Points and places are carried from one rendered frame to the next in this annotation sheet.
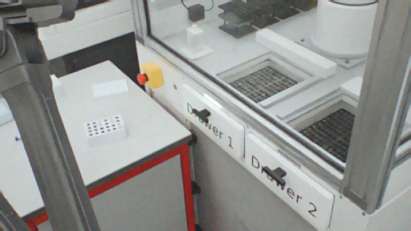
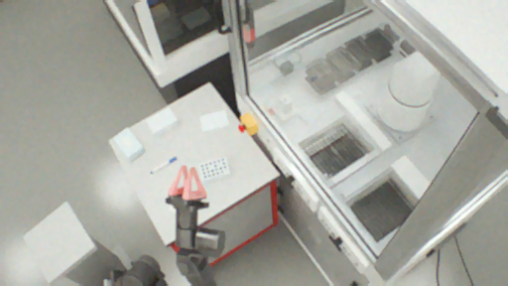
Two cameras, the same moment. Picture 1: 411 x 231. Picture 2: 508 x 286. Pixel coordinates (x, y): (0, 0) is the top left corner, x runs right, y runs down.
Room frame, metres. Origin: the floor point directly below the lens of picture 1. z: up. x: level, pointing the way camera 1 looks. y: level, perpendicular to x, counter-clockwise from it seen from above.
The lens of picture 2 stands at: (0.31, 0.03, 2.52)
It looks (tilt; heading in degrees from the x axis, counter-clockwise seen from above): 63 degrees down; 0
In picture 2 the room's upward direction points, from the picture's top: 1 degrees counter-clockwise
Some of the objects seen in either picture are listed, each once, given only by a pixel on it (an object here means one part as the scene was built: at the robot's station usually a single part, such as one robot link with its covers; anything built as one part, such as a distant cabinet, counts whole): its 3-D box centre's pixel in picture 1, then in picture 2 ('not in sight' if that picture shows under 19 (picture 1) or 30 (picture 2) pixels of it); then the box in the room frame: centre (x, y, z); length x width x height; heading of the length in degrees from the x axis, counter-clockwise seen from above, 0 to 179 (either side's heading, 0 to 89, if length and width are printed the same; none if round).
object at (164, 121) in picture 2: (42, 91); (162, 122); (1.41, 0.59, 0.79); 0.13 x 0.09 x 0.05; 123
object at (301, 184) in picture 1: (284, 178); (342, 239); (0.81, -0.20, 0.87); 0.29 x 0.02 x 0.11; 34
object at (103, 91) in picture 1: (110, 89); (213, 121); (1.42, 0.35, 0.77); 0.13 x 0.09 x 0.02; 105
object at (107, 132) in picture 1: (105, 130); (214, 170); (1.16, 0.33, 0.78); 0.12 x 0.08 x 0.04; 108
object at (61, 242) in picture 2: not in sight; (89, 262); (0.82, 1.05, 0.38); 0.30 x 0.30 x 0.76; 41
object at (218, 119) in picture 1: (211, 119); (295, 179); (1.07, -0.02, 0.87); 0.29 x 0.02 x 0.11; 34
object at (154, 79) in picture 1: (151, 75); (248, 124); (1.33, 0.18, 0.88); 0.07 x 0.05 x 0.07; 34
